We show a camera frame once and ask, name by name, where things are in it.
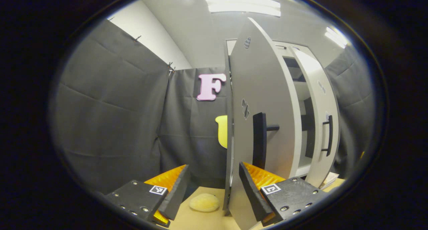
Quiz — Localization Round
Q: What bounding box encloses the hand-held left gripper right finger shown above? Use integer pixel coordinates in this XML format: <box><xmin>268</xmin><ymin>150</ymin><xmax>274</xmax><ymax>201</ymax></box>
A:
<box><xmin>238</xmin><ymin>161</ymin><xmax>330</xmax><ymax>227</ymax></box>

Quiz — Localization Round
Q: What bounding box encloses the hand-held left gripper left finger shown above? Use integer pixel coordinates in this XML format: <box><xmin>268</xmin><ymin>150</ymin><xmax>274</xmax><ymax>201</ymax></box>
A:
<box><xmin>105</xmin><ymin>164</ymin><xmax>190</xmax><ymax>228</ymax></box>

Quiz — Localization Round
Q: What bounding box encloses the white cabinet door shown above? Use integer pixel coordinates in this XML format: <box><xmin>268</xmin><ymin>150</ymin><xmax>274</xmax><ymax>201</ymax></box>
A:
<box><xmin>289</xmin><ymin>45</ymin><xmax>341</xmax><ymax>188</ymax></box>
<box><xmin>228</xmin><ymin>17</ymin><xmax>303</xmax><ymax>230</ymax></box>

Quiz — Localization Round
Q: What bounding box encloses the white and grey cabinet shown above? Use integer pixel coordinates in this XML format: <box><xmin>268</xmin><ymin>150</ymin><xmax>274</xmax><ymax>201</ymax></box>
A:
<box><xmin>223</xmin><ymin>39</ymin><xmax>316</xmax><ymax>210</ymax></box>

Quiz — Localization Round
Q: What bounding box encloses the white cabinet shelf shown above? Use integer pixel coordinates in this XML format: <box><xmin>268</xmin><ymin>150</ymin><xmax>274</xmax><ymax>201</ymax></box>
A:
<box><xmin>294</xmin><ymin>80</ymin><xmax>312</xmax><ymax>101</ymax></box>
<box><xmin>294</xmin><ymin>155</ymin><xmax>313</xmax><ymax>178</ymax></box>

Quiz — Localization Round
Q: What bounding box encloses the white and orange book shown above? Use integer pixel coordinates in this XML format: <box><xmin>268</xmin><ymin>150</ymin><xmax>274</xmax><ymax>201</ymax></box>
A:
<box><xmin>319</xmin><ymin>171</ymin><xmax>340</xmax><ymax>190</ymax></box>

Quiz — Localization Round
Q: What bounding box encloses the black backdrop cloth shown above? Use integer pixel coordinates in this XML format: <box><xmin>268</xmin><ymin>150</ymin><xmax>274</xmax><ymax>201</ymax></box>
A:
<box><xmin>324</xmin><ymin>48</ymin><xmax>377</xmax><ymax>180</ymax></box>
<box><xmin>50</xmin><ymin>19</ymin><xmax>231</xmax><ymax>195</ymax></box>

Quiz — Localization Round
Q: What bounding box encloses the small ceiling light panel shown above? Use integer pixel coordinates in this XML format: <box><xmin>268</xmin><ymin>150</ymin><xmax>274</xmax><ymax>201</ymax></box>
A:
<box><xmin>324</xmin><ymin>25</ymin><xmax>351</xmax><ymax>50</ymax></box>

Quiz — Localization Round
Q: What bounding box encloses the large ceiling light panel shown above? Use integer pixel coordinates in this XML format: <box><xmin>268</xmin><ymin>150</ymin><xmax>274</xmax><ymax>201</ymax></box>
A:
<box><xmin>203</xmin><ymin>0</ymin><xmax>282</xmax><ymax>17</ymax></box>

